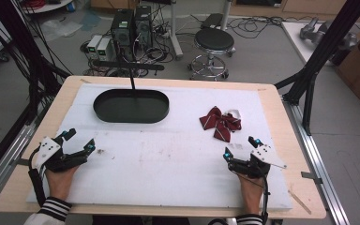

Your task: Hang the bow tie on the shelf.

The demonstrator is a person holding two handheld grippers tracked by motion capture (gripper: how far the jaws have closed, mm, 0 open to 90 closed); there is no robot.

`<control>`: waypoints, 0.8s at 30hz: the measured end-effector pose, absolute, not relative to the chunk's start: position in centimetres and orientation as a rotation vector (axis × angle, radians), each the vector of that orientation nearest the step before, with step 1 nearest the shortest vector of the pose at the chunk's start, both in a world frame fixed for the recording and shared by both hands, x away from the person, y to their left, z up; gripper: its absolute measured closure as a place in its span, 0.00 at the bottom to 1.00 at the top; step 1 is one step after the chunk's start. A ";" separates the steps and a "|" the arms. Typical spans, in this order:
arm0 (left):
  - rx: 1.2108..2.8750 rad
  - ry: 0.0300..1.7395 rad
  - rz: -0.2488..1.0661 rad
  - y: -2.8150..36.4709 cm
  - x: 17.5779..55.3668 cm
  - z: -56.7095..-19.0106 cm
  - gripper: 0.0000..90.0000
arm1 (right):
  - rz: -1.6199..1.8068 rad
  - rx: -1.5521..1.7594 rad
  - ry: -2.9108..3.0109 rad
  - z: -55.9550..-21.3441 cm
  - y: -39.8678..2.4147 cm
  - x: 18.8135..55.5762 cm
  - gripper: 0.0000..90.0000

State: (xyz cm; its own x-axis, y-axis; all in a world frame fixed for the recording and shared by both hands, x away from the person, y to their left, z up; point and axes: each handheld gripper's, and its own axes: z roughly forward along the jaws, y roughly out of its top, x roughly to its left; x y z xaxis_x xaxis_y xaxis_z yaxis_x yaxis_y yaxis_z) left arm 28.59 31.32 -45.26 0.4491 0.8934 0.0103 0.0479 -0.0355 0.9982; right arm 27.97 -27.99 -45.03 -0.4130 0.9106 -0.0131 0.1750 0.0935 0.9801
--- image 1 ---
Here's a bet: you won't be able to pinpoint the black frame strut with cables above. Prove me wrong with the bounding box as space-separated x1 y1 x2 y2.
0 0 73 126

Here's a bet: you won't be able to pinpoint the grey metal clamp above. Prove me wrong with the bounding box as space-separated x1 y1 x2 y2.
300 171 323 185

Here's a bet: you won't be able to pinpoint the black computer tower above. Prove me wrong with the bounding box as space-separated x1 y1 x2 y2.
133 5 154 49
110 8 136 61

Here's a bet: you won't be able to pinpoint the white stand leg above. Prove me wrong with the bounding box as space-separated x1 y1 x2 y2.
168 0 185 61

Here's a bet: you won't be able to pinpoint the person's right hand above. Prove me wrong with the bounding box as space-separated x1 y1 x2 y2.
236 172 265 216

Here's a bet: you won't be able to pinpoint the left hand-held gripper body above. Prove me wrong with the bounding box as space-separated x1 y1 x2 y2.
31 136 90 173

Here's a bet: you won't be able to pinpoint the black round stool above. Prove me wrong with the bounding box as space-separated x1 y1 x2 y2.
187 26 237 82

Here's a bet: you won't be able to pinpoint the round white table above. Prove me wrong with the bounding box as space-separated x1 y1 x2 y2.
21 0 75 15

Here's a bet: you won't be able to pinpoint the flat black box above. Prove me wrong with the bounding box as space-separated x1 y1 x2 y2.
200 12 225 30

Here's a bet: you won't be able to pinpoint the person's left hand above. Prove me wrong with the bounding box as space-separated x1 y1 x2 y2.
44 165 80 202

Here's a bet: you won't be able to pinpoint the thin wooden stick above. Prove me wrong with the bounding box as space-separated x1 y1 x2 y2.
288 189 313 216

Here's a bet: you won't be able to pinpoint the aluminium rail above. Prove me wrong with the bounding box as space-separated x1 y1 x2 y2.
281 96 352 225
0 121 38 211

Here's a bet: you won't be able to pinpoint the clear plastic sheet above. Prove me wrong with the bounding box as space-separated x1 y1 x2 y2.
40 19 83 42

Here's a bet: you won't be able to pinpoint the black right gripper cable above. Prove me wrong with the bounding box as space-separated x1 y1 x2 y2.
237 172 271 225

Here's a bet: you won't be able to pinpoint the wooden table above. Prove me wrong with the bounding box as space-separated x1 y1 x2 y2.
0 75 327 220

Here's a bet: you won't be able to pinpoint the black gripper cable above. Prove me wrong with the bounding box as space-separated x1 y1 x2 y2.
27 146 47 208
237 172 271 225

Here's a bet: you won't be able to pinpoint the white foam mat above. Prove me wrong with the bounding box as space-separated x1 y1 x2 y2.
25 82 293 211

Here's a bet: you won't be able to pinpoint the dark red striped bow tie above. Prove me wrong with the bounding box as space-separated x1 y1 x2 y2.
199 105 243 143

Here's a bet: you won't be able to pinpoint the computer towers on floor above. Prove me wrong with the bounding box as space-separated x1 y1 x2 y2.
79 6 177 78

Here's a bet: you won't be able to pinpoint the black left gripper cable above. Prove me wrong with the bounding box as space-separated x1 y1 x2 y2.
27 146 47 208

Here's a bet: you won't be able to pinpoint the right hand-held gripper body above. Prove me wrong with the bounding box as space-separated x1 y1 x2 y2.
227 143 288 180

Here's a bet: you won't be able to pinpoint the black T-bar stand with oval tray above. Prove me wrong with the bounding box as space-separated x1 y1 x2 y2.
92 59 171 125

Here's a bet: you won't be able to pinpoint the white power supply unit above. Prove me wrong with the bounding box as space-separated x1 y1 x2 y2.
86 34 103 59
97 37 113 62

